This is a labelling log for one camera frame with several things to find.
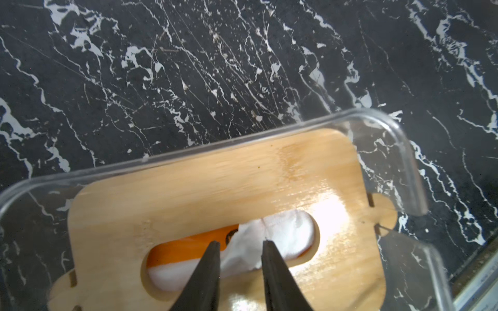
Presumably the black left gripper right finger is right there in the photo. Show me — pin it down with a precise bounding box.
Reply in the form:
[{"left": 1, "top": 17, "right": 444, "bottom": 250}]
[{"left": 261, "top": 240, "right": 312, "bottom": 311}]

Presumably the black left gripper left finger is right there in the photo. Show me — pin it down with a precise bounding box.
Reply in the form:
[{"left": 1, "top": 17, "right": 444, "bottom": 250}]
[{"left": 170, "top": 241, "right": 220, "bottom": 311}]

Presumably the orange tissue pack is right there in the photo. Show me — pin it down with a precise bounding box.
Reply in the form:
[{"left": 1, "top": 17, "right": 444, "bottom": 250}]
[{"left": 146, "top": 210, "right": 315, "bottom": 292}]

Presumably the light wooden lid board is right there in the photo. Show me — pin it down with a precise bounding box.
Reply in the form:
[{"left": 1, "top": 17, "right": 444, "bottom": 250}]
[{"left": 47, "top": 129, "right": 398, "bottom": 310}]

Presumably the clear plastic box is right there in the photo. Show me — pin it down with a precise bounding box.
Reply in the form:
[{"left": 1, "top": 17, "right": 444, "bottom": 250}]
[{"left": 1, "top": 109, "right": 454, "bottom": 310}]

